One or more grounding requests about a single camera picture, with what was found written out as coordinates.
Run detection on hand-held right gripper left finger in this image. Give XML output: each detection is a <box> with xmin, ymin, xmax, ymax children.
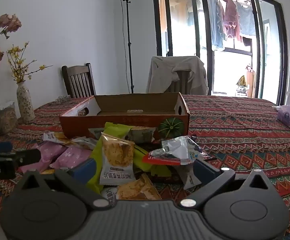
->
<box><xmin>17</xmin><ymin>158</ymin><xmax>113</xmax><ymax>210</ymax></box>

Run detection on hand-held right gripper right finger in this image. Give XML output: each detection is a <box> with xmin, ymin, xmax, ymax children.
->
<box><xmin>180</xmin><ymin>159</ymin><xmax>276</xmax><ymax>209</ymax></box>

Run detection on snack packets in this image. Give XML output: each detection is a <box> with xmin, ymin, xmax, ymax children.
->
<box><xmin>19</xmin><ymin>141</ymin><xmax>68</xmax><ymax>173</ymax></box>

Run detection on lime green snack packet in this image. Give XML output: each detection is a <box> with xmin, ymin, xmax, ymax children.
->
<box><xmin>86</xmin><ymin>135</ymin><xmax>171</xmax><ymax>193</ymax></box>

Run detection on silver snack packet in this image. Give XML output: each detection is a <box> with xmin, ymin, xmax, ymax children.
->
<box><xmin>148</xmin><ymin>135</ymin><xmax>218</xmax><ymax>165</ymax></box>
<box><xmin>67</xmin><ymin>137</ymin><xmax>98</xmax><ymax>150</ymax></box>

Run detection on white oat cracker packet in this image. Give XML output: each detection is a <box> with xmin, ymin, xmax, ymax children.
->
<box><xmin>101</xmin><ymin>174</ymin><xmax>161</xmax><ymax>201</ymax></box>
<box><xmin>99</xmin><ymin>133</ymin><xmax>136</xmax><ymax>186</ymax></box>
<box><xmin>43</xmin><ymin>131</ymin><xmax>70</xmax><ymax>145</ymax></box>

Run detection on orange cardboard box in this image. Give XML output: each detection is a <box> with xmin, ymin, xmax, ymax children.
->
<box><xmin>59</xmin><ymin>92</ymin><xmax>190</xmax><ymax>139</ymax></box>

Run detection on red snack packet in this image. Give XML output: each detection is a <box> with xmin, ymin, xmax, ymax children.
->
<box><xmin>142</xmin><ymin>154</ymin><xmax>195</xmax><ymax>167</ymax></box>

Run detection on small white snack packet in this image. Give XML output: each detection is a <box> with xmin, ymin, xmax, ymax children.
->
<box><xmin>183</xmin><ymin>166</ymin><xmax>201</xmax><ymax>190</ymax></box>

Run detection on pink snack packet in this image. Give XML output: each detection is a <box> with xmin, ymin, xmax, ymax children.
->
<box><xmin>49</xmin><ymin>146</ymin><xmax>93</xmax><ymax>170</ymax></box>

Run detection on flat silver snack packet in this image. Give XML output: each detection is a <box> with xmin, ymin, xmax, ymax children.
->
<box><xmin>67</xmin><ymin>137</ymin><xmax>98</xmax><ymax>150</ymax></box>

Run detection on glass jar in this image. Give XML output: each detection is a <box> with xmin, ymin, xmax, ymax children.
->
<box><xmin>0</xmin><ymin>101</ymin><xmax>19</xmax><ymax>133</ymax></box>

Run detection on patterned tablecloth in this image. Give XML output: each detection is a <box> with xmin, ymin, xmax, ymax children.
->
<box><xmin>0</xmin><ymin>94</ymin><xmax>290</xmax><ymax>240</ymax></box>

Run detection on floral ceramic vase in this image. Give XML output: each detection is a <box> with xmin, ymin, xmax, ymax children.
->
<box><xmin>16</xmin><ymin>82</ymin><xmax>35</xmax><ymax>123</ymax></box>

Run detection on olive snack packet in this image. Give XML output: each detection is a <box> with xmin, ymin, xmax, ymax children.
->
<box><xmin>129</xmin><ymin>127</ymin><xmax>158</xmax><ymax>144</ymax></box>

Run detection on yellow flower branches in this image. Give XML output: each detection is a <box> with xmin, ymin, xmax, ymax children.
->
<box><xmin>6</xmin><ymin>41</ymin><xmax>53</xmax><ymax>83</ymax></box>

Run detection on dark wooden chair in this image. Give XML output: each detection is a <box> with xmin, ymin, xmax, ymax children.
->
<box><xmin>61</xmin><ymin>63</ymin><xmax>97</xmax><ymax>98</ymax></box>
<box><xmin>168</xmin><ymin>70</ymin><xmax>193</xmax><ymax>94</ymax></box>

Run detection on wooden balcony cabinet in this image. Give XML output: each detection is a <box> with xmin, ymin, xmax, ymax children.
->
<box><xmin>246</xmin><ymin>70</ymin><xmax>255</xmax><ymax>98</ymax></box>

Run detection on beige jacket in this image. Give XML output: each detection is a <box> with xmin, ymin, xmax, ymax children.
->
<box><xmin>146</xmin><ymin>55</ymin><xmax>209</xmax><ymax>95</ymax></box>

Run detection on dried pink flowers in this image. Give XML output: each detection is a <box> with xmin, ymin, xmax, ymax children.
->
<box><xmin>0</xmin><ymin>0</ymin><xmax>22</xmax><ymax>68</ymax></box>

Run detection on black-framed sliding glass door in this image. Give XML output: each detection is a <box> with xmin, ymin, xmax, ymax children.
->
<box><xmin>152</xmin><ymin>0</ymin><xmax>289</xmax><ymax>105</ymax></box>

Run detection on hanging denim garment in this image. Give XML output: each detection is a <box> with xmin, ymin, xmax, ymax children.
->
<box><xmin>207</xmin><ymin>0</ymin><xmax>226</xmax><ymax>49</ymax></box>

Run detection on hanging maroon shirt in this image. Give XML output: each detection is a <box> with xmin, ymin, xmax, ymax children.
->
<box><xmin>222</xmin><ymin>0</ymin><xmax>243</xmax><ymax>42</ymax></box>

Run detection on hanging blue-grey shirt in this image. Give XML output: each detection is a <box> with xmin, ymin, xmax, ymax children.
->
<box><xmin>237</xmin><ymin>2</ymin><xmax>256</xmax><ymax>37</ymax></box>

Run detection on hanging orange garment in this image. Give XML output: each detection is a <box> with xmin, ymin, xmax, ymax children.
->
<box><xmin>160</xmin><ymin>0</ymin><xmax>200</xmax><ymax>28</ymax></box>

